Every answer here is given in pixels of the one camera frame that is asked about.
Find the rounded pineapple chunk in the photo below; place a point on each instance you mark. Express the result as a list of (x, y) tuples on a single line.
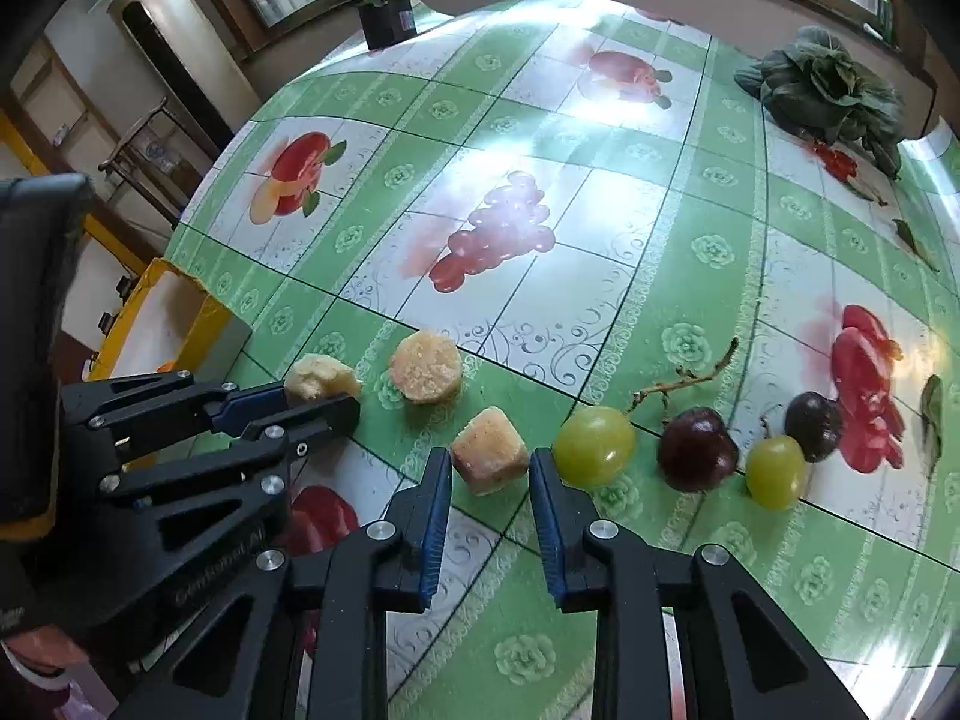
[(425, 367)]

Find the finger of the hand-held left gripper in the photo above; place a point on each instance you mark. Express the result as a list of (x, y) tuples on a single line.
[(300, 427), (255, 405)]

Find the bare grape stem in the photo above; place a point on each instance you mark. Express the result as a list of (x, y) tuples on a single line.
[(682, 379)]

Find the large green grape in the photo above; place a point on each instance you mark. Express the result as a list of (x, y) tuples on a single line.
[(595, 445)]

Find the dark green leafy vegetable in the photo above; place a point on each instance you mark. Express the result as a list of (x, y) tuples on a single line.
[(829, 90)]

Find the person's left hand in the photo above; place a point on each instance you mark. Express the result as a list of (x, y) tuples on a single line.
[(45, 679)]

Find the loose green leaf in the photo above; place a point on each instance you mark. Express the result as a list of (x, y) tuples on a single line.
[(934, 420), (915, 240)]

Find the cube pineapple chunk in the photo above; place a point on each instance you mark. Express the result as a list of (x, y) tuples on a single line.
[(491, 451)]

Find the small dark purple grape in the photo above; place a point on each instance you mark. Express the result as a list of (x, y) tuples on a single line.
[(814, 426)]

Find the small green grape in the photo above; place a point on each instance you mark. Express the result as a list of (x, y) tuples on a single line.
[(776, 471)]

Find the white cylindrical water tank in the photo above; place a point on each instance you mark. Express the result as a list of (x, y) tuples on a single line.
[(180, 67)]

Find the wooden rack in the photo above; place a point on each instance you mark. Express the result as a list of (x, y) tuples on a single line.
[(146, 150)]

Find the white tray with yellow rim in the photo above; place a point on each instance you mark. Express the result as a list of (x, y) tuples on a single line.
[(169, 315)]

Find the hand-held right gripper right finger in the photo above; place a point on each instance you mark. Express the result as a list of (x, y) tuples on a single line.
[(547, 532)]

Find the green fruit-print tablecloth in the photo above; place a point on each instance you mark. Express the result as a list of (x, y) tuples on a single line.
[(600, 202)]

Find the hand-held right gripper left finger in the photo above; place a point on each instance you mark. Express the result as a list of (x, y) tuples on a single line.
[(435, 532)]

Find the large dark purple grape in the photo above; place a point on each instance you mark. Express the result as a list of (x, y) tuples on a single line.
[(697, 450)]

